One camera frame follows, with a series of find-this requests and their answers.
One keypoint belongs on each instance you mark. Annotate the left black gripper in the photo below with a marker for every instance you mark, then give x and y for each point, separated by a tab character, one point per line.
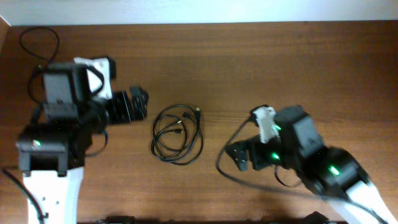
127	112

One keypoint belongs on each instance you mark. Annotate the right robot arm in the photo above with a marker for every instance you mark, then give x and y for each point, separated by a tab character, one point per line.
288	139

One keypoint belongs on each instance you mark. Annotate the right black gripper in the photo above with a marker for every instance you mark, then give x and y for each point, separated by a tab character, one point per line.
254	146

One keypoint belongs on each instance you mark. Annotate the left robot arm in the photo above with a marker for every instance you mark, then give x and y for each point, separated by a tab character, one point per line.
54	146

